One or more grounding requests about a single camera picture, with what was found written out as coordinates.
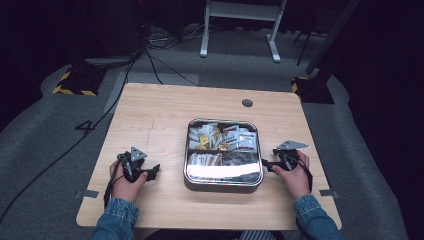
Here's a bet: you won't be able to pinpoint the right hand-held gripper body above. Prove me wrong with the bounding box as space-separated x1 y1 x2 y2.
272 139 309 172

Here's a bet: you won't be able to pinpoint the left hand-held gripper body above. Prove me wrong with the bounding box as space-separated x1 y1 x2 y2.
117 146 148 184

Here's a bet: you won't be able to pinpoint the square metal tin box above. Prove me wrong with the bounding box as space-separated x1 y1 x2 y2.
182 117 265 194

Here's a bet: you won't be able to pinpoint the person's right hand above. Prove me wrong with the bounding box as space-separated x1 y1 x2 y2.
271 150 312 201

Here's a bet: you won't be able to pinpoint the person's left hand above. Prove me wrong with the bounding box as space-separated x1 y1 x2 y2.
109 160 149 204

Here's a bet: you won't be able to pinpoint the pile of dark shiny packets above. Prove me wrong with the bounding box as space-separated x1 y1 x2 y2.
221 151 261 167

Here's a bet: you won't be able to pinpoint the pile of red label packets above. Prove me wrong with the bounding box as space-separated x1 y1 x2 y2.
221 124 259 154

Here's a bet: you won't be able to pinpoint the row of slim stick packets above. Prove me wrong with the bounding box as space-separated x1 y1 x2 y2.
187 152 223 167

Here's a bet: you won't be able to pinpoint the grey tape strip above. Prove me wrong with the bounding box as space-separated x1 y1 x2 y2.
74 189 100 200
318 188 340 200

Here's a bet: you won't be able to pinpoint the pile of plain white packets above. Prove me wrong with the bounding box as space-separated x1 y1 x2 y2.
188 122 220 151

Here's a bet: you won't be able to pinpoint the yellow packets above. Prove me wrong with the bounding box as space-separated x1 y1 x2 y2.
197 127 222 151

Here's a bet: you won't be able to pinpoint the person's striped clothing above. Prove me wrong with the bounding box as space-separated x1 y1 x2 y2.
237 229 278 240

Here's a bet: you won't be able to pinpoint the black yellow striped stand base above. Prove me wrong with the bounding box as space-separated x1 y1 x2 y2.
52 65 108 98

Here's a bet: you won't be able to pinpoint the black slanted pole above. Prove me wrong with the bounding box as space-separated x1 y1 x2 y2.
304 0 362 76

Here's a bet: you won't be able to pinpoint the white metal stand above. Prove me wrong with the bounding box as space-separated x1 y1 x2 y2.
199 0 288 64

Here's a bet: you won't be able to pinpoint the right hand-held gripper cable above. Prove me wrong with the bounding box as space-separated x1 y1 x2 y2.
292 155 314 194

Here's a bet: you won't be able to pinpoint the hand-held gripper cable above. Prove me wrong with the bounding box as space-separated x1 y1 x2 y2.
292 155 314 194
103 155 128 210

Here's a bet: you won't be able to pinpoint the left hand-held gripper cable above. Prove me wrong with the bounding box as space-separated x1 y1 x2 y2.
103 155 128 210

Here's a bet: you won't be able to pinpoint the long black floor cable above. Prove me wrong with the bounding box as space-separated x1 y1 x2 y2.
0 49 143 224

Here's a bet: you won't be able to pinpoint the thin black floor cable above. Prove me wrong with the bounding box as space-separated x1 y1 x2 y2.
144 49 200 87

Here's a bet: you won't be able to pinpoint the tangle of cables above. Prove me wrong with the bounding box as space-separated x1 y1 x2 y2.
145 23 214 51

